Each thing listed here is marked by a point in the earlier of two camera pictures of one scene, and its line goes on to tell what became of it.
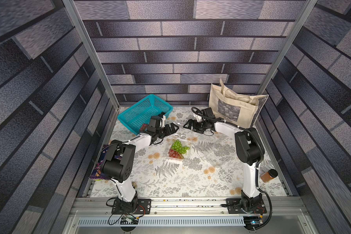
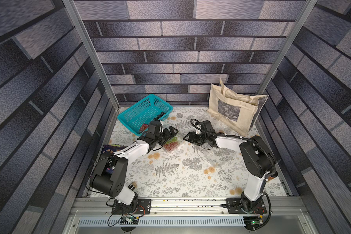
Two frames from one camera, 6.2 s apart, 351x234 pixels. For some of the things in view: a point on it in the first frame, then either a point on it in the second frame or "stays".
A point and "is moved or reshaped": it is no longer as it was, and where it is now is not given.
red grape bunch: [174, 153] to [169, 146]
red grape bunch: [143, 127] stays
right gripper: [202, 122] to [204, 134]
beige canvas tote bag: [241, 109] stays
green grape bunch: [177, 146] to [173, 139]
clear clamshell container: [220, 149] stays
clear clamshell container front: [178, 146] is moved or reshaped
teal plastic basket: [142, 113] stays
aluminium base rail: [188, 215] stays
